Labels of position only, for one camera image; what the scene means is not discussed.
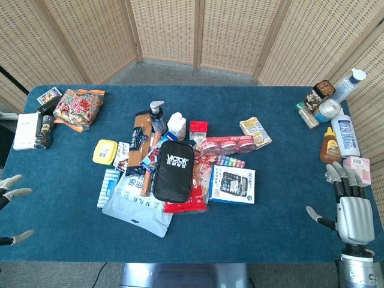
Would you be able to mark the brown spaghetti box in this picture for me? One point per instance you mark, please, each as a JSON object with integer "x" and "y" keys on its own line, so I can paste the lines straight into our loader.
{"x": 138, "y": 141}

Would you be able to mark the woven bamboo folding screen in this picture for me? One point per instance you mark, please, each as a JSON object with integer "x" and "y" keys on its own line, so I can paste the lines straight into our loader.
{"x": 192, "y": 39}

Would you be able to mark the red plastic snack packet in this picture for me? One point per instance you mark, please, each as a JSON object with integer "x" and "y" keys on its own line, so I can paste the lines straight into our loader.
{"x": 195, "y": 192}

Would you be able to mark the red triple cup pack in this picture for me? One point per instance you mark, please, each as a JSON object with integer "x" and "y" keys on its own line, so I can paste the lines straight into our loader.
{"x": 229, "y": 145}

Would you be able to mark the white rectangular box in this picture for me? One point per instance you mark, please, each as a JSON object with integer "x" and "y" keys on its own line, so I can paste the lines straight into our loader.
{"x": 26, "y": 131}

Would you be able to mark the white blue resealable pouch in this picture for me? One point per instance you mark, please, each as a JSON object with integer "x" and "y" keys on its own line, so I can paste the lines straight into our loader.
{"x": 136, "y": 207}

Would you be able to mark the light blue striped packet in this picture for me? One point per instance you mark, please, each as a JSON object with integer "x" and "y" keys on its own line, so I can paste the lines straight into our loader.
{"x": 106, "y": 187}

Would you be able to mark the blue white cartoon box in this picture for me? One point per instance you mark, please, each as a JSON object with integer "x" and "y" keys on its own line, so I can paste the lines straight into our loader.
{"x": 154, "y": 151}

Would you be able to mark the blue felt table cloth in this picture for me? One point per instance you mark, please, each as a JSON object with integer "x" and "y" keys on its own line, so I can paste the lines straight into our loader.
{"x": 192, "y": 174}

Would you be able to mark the black pepper grinder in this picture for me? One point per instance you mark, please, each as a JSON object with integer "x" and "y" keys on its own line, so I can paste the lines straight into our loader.
{"x": 45, "y": 132}

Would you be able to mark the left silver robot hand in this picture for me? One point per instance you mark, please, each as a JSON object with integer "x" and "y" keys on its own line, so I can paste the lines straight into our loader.
{"x": 12, "y": 193}

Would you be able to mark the green cap spice jar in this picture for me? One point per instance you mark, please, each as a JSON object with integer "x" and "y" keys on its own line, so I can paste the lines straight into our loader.
{"x": 306, "y": 115}

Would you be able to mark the white blue Dexin box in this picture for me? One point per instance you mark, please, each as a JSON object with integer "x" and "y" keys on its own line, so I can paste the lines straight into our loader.
{"x": 233, "y": 184}

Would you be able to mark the yellow lidded plastic box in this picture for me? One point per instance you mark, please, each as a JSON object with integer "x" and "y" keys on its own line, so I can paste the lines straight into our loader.
{"x": 104, "y": 151}

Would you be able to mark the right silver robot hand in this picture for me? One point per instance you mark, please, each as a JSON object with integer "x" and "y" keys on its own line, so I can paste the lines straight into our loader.
{"x": 354, "y": 210}

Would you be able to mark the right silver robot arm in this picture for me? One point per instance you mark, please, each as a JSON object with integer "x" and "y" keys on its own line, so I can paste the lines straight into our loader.
{"x": 358, "y": 265}

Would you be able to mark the dark pump dispenser bottle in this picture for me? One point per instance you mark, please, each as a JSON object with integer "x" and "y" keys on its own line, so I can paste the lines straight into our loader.
{"x": 157, "y": 117}

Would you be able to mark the amber honey bottle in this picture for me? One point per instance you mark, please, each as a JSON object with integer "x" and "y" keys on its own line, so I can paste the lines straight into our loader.
{"x": 330, "y": 148}

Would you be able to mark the white squat bottle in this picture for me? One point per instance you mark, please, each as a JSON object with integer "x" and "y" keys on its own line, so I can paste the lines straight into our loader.
{"x": 177, "y": 126}

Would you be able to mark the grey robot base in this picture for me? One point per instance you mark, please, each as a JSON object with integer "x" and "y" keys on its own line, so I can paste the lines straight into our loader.
{"x": 186, "y": 275}

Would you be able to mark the brown nut container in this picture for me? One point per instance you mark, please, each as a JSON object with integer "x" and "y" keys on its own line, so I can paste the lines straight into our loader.
{"x": 319, "y": 93}

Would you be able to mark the clear blue cap bottle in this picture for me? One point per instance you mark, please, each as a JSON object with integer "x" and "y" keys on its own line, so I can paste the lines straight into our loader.
{"x": 349, "y": 85}

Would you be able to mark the white red printed card pack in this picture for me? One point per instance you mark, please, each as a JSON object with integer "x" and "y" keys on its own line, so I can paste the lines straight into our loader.
{"x": 121, "y": 156}

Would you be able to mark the white round jar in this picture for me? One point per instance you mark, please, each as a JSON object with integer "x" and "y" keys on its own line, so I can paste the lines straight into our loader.
{"x": 328, "y": 111}

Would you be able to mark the small red white box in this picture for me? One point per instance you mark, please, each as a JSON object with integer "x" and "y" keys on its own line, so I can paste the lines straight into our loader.
{"x": 198, "y": 129}

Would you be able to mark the colourful marker pen set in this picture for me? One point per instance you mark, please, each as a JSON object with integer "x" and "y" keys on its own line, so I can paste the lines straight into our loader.
{"x": 231, "y": 162}

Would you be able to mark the white blue label bottle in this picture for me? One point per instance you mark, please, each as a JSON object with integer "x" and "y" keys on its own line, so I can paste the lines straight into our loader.
{"x": 346, "y": 135}

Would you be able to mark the small printed card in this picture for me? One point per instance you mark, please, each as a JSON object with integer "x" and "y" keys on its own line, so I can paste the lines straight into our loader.
{"x": 49, "y": 94}

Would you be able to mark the black Victor pouch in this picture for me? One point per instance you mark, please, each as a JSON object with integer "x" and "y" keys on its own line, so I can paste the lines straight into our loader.
{"x": 172, "y": 171}

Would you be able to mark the red orange snack bag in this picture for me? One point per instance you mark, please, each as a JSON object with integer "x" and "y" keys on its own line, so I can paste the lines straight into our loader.
{"x": 78, "y": 109}

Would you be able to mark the black glasses case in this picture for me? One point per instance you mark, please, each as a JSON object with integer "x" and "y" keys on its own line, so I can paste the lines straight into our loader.
{"x": 48, "y": 105}

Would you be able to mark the pink small carton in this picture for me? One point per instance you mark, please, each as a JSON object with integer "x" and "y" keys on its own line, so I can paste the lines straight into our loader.
{"x": 358, "y": 169}

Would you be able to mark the yellow folded paper packet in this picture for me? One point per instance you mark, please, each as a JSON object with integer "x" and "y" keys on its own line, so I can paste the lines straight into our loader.
{"x": 255, "y": 132}

